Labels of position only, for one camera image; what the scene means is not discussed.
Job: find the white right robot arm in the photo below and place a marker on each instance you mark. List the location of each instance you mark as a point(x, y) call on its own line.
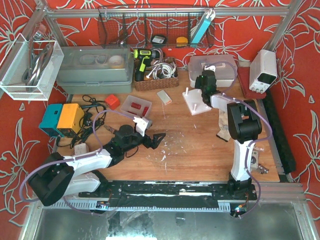
point(244, 127)

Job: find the white cotton work glove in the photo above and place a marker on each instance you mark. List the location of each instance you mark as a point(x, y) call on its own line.
point(223, 126)

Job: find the grey control pendant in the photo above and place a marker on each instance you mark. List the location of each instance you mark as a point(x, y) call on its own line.
point(254, 164)

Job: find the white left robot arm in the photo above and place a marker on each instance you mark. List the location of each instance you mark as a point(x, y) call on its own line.
point(61, 176)

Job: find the black wire wall basket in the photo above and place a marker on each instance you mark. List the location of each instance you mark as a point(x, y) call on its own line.
point(153, 26)

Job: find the green cordless drill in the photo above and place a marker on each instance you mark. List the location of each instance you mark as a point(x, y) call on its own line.
point(144, 57)

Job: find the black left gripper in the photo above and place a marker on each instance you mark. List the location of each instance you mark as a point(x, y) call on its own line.
point(146, 141)

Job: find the clear acrylic wall box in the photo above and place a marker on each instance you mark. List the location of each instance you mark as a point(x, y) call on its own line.
point(29, 70)

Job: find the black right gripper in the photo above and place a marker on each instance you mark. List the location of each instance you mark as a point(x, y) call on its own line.
point(206, 97)

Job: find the orange handled screwdriver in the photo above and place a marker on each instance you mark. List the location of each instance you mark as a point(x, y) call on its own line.
point(110, 129)

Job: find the clear bin of springs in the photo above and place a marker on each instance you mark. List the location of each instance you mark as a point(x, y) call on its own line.
point(146, 107)

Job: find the white peg base plate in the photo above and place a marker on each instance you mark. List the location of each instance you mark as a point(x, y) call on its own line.
point(194, 101)

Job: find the small red cube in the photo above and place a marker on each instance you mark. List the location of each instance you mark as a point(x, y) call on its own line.
point(112, 101)

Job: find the wicker basket with cables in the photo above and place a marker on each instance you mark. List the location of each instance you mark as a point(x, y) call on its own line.
point(159, 76)

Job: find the teal and yellow box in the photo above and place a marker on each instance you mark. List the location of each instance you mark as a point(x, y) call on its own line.
point(62, 120)

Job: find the white power adapter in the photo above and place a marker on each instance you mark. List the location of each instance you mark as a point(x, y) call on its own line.
point(81, 149)

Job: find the grey plastic toolbox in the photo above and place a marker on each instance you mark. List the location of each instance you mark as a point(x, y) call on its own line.
point(96, 70)

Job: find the white bench power supply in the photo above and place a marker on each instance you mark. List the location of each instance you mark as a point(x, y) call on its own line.
point(262, 71)

